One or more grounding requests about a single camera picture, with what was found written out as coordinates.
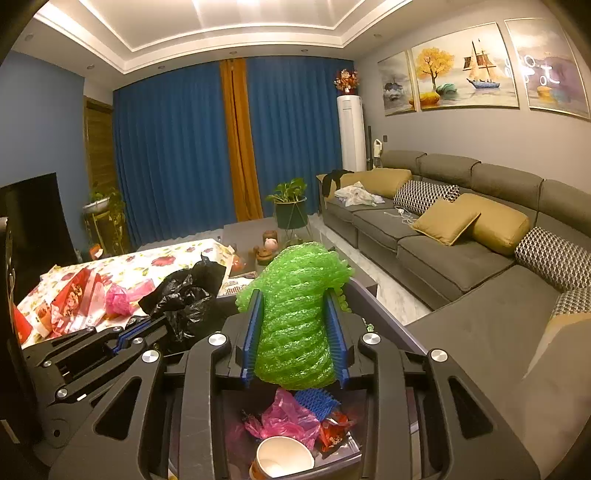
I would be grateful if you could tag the purple abstract painting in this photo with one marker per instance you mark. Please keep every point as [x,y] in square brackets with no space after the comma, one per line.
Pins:
[554,69]

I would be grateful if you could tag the square yellow cushion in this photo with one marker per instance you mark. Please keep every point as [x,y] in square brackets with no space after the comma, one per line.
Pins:
[443,224]

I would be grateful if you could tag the tan cushion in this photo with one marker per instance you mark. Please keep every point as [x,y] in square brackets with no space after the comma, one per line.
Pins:
[563,341]

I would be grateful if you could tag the white stick vacuum cleaner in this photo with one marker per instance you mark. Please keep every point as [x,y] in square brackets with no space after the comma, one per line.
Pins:
[377,150]

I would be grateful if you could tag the small landscape painting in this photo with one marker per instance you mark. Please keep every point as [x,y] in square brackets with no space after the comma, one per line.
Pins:
[398,85]

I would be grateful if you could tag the black television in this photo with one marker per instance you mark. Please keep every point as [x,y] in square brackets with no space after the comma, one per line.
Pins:
[32,217]

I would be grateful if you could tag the white red printed paper cup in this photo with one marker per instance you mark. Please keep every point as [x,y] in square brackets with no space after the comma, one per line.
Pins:
[281,461]

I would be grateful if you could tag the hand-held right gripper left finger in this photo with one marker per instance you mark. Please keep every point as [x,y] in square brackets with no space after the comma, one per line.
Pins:
[251,341]

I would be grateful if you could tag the small red orange object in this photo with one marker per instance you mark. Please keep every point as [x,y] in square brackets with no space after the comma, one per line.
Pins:
[96,251]

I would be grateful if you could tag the pink pig figurine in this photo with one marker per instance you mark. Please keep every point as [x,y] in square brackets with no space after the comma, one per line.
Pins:
[270,242]

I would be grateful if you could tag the large pink plastic bag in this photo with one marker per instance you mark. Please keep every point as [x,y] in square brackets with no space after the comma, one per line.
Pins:
[281,415]

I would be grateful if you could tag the black white patterned cushion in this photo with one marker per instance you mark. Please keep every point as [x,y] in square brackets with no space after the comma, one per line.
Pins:
[554,256]
[575,302]
[425,196]

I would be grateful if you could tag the large yellow cushion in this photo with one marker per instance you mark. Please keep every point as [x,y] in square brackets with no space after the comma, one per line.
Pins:
[501,226]

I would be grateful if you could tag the red foil packet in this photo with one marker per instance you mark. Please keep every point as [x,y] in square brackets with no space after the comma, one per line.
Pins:
[74,295]

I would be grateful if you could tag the sailing ship tree painting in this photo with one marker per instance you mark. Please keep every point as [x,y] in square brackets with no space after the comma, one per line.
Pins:
[466,69]

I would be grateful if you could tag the dark grey trash bin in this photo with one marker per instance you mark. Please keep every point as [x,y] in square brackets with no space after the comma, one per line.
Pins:
[388,330]

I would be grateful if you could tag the long yellow cushion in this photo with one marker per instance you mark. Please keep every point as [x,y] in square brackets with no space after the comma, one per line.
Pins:
[378,182]

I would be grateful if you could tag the small pink plastic bag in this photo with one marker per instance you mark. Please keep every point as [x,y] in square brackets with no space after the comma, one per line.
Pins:
[120,297]

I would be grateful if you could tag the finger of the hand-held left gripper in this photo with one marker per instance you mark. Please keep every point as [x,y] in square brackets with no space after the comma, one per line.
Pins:
[138,333]
[92,381]

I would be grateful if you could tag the black garment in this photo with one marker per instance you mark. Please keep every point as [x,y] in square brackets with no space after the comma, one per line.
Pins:
[334,180]

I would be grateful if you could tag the black plastic bag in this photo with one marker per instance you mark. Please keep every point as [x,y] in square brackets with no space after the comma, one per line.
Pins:
[184,300]

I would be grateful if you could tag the potted plant green pot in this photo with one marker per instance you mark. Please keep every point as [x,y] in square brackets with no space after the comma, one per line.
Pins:
[290,207]

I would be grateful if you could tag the blue foam net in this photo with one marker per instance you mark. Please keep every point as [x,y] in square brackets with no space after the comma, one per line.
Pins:
[318,401]

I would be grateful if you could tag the orange curtain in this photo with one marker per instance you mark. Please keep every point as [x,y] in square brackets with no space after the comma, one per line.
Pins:
[240,138]

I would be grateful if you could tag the green foam net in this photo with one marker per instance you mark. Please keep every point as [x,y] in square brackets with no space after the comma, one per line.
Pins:
[295,323]

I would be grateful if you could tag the small red snack wrapper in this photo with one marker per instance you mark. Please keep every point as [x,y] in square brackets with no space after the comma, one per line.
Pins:
[334,431]

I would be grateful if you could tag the grey sectional sofa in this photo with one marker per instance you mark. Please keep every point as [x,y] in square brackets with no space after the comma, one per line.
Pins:
[461,286]

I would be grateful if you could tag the potted plant white bowl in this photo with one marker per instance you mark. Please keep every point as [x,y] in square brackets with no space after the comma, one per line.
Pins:
[104,201]

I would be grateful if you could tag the white standing air conditioner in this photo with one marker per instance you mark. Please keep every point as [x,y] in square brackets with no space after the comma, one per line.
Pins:
[351,134]

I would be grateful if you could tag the metal plant stand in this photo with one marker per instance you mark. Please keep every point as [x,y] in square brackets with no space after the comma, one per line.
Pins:
[108,235]

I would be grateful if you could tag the dark grey coffee table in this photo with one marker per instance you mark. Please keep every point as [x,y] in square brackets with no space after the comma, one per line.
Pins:
[247,230]

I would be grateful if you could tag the red gold flower decoration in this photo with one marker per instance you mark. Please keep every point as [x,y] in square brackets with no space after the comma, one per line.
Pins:
[346,81]

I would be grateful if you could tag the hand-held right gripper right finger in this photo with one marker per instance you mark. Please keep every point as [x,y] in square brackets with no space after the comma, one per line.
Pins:
[339,341]

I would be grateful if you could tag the brown teapot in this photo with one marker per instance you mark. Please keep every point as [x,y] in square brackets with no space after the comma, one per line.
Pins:
[264,255]

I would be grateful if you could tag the white clothes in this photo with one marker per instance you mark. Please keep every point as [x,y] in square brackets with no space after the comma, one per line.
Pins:
[358,194]

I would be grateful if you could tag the blue curtain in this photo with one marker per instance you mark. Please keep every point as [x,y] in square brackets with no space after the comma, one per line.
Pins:
[295,129]
[175,152]

